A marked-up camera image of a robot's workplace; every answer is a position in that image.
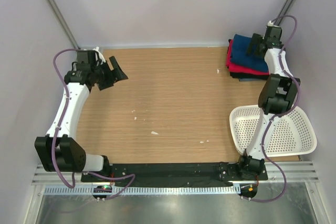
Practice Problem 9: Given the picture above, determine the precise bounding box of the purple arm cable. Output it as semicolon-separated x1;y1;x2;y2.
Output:
244;15;301;202
51;48;137;199

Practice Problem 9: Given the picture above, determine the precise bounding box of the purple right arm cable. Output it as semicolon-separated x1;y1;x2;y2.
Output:
244;15;301;202

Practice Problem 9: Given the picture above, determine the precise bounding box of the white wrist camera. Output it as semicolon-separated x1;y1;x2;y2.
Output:
267;20;279;27
92;47;106;64

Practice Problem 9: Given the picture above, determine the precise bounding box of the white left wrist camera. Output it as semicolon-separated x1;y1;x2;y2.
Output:
92;47;106;64

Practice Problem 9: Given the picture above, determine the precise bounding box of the white slotted cable duct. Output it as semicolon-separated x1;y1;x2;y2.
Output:
44;184;240;196

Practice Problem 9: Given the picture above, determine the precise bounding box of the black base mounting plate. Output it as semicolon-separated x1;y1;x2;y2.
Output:
80;163;269;188

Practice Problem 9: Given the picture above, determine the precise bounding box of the white perforated plastic basket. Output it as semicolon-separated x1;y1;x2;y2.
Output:
229;105;317;157

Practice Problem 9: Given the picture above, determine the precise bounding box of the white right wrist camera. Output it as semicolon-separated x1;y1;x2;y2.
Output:
267;20;279;27

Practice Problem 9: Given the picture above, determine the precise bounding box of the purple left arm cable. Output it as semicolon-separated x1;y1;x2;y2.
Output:
51;48;137;199

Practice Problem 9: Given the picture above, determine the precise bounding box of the folded grey t-shirt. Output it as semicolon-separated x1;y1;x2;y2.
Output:
238;78;265;82

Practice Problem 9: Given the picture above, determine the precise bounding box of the folded black t-shirt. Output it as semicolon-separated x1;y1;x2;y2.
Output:
229;72;269;80

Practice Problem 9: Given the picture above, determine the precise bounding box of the aluminium rail frame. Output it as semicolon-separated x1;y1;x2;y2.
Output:
31;161;319;185

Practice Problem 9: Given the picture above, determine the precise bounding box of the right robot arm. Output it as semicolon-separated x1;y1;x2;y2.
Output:
236;22;300;180

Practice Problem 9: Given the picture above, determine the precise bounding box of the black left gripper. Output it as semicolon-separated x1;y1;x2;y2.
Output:
91;57;127;90

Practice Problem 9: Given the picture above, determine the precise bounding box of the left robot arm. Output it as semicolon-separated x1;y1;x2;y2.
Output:
35;47;128;182

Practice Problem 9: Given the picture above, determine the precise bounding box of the folded pink t-shirt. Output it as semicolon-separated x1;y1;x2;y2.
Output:
226;39;269;76

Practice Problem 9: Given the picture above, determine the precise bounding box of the blue printed t-shirt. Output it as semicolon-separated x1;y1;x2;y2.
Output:
228;34;269;75

